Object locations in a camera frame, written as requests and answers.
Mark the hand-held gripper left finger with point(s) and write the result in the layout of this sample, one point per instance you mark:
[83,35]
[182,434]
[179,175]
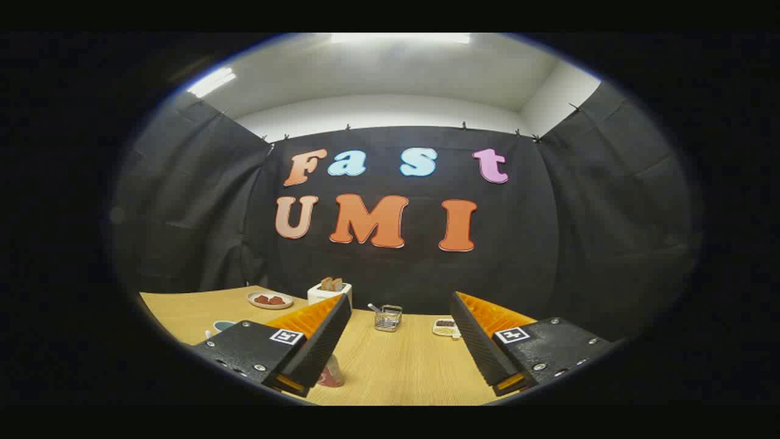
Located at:
[320,347]

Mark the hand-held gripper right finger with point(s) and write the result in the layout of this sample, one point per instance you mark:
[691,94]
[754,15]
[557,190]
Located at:
[478,347]

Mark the silver juice bottle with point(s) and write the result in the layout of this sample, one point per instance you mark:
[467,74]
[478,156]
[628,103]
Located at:
[331,375]

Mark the white cup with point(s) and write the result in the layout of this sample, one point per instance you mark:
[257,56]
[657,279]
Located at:
[222,326]

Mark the small white condiment dish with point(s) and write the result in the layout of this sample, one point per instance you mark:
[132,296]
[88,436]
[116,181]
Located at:
[445,329]

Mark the white toaster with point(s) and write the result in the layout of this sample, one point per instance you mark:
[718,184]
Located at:
[320,296]

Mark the metal spoon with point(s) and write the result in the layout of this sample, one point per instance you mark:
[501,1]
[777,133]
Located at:
[373,306]

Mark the red food pieces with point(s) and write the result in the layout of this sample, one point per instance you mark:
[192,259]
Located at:
[269,300]

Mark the white oval plate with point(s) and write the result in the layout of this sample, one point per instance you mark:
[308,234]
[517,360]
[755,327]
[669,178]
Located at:
[259,305]

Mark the wooden table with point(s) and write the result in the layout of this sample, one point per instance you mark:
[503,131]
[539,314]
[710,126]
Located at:
[396,366]

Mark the black backdrop cloth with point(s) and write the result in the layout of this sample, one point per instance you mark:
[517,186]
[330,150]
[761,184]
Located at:
[396,274]

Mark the short ceiling light panel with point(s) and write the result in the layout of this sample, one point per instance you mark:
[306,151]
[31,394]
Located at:
[211,82]

